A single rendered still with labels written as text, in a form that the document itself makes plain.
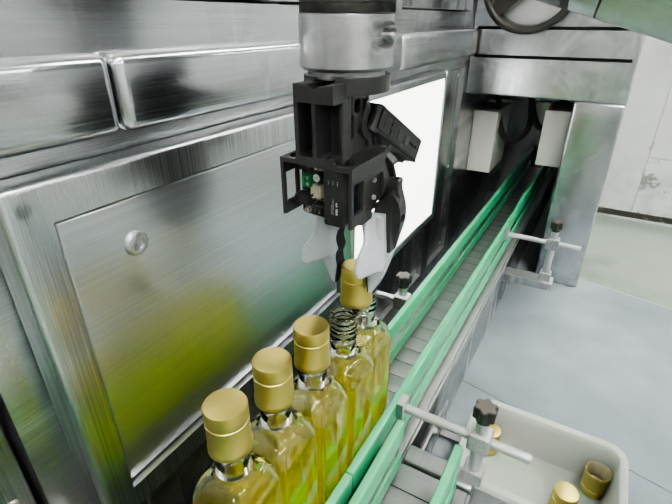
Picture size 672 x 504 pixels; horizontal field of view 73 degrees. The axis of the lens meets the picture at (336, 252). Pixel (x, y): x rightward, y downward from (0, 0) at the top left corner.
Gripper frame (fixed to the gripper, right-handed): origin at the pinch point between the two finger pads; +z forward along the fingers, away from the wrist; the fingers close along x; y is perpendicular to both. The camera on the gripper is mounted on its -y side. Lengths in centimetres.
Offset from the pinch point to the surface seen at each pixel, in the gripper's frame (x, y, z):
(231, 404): 0.7, 19.8, 1.2
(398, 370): -2.4, -19.6, 30.2
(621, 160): 23, -365, 79
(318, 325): 0.7, 8.2, 1.4
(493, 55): -12, -90, -14
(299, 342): -0.1, 10.2, 2.4
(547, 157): 4, -100, 12
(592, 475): 29, -23, 39
